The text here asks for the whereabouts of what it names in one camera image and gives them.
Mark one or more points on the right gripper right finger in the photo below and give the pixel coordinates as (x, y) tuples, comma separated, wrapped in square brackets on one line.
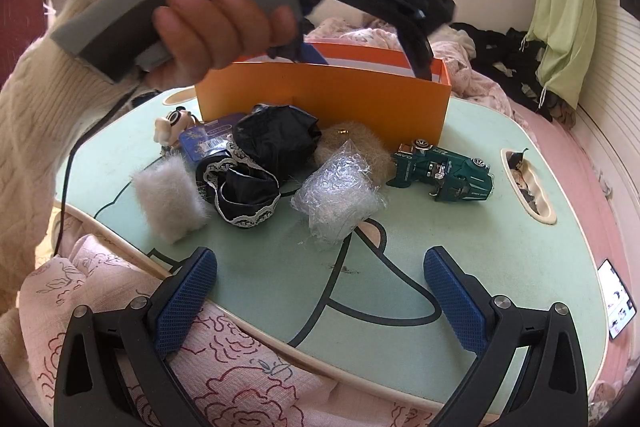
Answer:
[(551, 388)]

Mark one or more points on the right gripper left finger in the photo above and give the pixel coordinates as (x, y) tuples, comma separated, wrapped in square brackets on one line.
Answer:
[(101, 349)]

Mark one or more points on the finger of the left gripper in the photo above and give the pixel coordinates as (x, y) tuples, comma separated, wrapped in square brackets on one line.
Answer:
[(296, 51), (411, 33)]

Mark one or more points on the black lace-trimmed cloth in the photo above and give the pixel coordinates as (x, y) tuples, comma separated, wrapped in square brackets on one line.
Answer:
[(242, 180)]

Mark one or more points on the blue tin box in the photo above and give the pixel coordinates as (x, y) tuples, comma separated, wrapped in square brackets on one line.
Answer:
[(203, 140)]

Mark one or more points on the brown furry pouch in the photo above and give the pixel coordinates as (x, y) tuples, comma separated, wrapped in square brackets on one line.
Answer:
[(367, 144)]

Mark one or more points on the green toy race car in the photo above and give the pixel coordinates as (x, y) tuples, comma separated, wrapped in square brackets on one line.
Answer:
[(453, 177)]

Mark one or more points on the cartoon head figurine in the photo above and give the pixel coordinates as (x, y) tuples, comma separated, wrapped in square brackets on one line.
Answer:
[(168, 129)]

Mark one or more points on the clear crinkled plastic bag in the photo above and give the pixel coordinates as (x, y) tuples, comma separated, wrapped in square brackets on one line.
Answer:
[(338, 196)]

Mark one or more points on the white furry pouch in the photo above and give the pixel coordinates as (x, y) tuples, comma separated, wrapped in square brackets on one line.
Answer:
[(170, 200)]

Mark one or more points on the cream knit sleeve forearm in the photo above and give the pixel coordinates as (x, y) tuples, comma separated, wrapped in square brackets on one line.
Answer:
[(48, 102)]

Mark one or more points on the person's left hand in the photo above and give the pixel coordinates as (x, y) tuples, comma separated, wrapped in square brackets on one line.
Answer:
[(202, 35)]

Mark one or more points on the pink floral blanket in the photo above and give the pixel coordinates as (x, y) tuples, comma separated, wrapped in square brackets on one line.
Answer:
[(454, 48)]

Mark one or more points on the orange cardboard box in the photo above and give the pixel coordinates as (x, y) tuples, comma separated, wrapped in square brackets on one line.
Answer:
[(372, 86)]

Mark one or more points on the black clothes pile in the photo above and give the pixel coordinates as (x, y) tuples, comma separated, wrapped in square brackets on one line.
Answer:
[(512, 62)]

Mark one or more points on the smartphone on bed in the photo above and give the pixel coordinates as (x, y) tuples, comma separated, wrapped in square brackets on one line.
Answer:
[(619, 307)]

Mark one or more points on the green hanging garment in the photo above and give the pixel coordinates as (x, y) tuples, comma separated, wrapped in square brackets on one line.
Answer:
[(568, 28)]

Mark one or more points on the green cartoon lap table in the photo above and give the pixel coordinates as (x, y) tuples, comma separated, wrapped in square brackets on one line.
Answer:
[(361, 309)]

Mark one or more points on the dark red door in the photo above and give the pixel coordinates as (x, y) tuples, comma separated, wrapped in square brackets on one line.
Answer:
[(21, 23)]

